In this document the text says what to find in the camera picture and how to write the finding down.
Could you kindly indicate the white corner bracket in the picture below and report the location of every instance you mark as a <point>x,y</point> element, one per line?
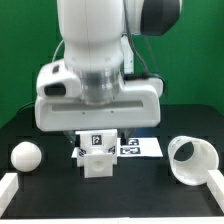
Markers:
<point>8,188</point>
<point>215,183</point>

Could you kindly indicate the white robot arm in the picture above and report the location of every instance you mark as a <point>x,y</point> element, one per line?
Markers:
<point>86,89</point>

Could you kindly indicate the white lamp bulb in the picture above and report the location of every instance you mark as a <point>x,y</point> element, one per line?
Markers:
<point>26,157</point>

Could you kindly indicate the white cylindrical lamp shade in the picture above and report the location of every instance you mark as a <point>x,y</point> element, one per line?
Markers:
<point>193,171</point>

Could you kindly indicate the white sheet with tags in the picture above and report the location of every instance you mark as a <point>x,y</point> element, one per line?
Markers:
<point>135,147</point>

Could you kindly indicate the white right corner bracket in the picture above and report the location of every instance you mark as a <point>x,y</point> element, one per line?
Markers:
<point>215,183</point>

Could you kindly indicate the white left corner bracket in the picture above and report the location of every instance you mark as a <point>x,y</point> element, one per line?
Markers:
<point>8,188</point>

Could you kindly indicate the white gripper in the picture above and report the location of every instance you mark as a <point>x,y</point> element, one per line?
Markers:
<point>59,107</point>

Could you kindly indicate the white lamp base with tags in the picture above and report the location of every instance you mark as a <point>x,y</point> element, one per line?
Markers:
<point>97,152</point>

